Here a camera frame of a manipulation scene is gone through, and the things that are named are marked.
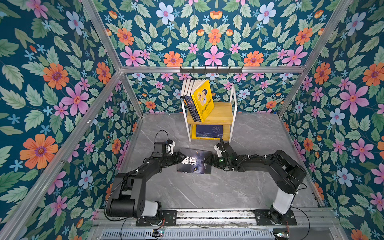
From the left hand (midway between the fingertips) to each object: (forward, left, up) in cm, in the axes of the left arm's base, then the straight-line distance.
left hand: (185, 156), depth 90 cm
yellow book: (+20, -13, +28) cm, 36 cm away
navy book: (+16, -18, +3) cm, 24 cm away
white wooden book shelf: (+21, -26, +14) cm, 36 cm away
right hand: (-3, -15, -3) cm, 16 cm away
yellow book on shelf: (+16, -6, -1) cm, 17 cm away
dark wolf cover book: (-3, -5, -3) cm, 7 cm away
